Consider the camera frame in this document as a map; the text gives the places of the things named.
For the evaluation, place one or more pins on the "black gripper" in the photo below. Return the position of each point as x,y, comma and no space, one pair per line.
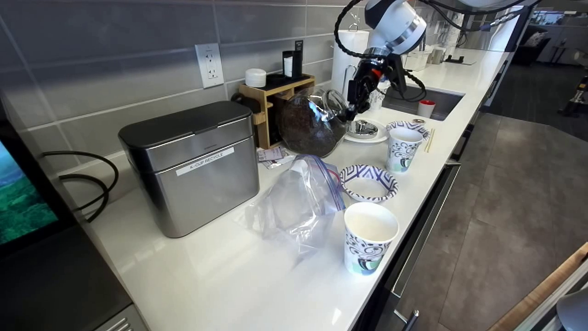
371,75

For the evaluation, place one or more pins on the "patterned paper cup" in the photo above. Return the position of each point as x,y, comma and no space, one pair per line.
378,101
367,239
404,153

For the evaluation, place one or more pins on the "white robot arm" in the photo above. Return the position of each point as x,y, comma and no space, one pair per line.
396,24

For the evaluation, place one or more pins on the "red white small cup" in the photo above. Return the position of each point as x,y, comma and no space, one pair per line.
426,107

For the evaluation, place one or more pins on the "blue patterned paper bowl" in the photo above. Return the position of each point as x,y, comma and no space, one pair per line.
367,193
424,131

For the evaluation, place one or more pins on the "white round plate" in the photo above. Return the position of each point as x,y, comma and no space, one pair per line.
367,140

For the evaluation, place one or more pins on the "tall black box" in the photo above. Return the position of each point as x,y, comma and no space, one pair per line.
297,57

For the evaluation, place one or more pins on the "wooden chopstick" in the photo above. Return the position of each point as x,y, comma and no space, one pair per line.
428,140

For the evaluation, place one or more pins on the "steel sink basin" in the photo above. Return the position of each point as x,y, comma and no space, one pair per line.
450,101

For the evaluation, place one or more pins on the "bamboo counter organizer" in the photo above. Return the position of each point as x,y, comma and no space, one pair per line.
262,103

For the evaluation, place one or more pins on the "small plastic packet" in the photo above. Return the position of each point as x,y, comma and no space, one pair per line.
271,156

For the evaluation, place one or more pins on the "small white round jar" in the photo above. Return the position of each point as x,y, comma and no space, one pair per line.
255,77

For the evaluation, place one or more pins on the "clear zip plastic bag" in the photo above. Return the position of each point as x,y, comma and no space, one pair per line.
294,202

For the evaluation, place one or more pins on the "stainless steel bin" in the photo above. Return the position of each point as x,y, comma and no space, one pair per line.
194,177

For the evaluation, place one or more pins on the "wooden table top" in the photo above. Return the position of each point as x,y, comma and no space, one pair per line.
538,287

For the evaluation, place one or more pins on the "black monitor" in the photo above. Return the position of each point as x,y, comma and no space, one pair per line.
23,202

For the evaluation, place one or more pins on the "white wall outlet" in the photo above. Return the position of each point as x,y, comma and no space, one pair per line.
209,66

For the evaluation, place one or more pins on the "white metal frame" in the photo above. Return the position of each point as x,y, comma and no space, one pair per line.
543,303

